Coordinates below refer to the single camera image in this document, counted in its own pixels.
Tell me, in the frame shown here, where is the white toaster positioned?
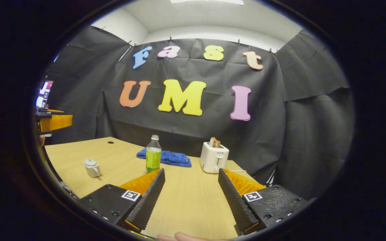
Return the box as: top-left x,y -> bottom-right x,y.
200,142 -> 230,174

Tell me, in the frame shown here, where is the bright display screen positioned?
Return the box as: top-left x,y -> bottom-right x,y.
36,80 -> 54,108

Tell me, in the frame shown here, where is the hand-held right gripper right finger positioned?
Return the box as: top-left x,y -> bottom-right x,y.
218,168 -> 315,236

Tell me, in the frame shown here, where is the black backdrop cloth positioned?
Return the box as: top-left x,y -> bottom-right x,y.
44,25 -> 354,201

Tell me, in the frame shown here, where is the ceiling light panel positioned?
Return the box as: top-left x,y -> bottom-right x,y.
171,0 -> 244,6

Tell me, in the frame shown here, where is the green label water bottle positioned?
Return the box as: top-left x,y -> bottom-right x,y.
145,135 -> 162,174

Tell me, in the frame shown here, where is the blue folded towel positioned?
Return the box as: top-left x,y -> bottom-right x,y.
136,148 -> 192,168

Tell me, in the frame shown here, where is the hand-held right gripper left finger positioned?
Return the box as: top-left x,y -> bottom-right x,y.
78,168 -> 166,234

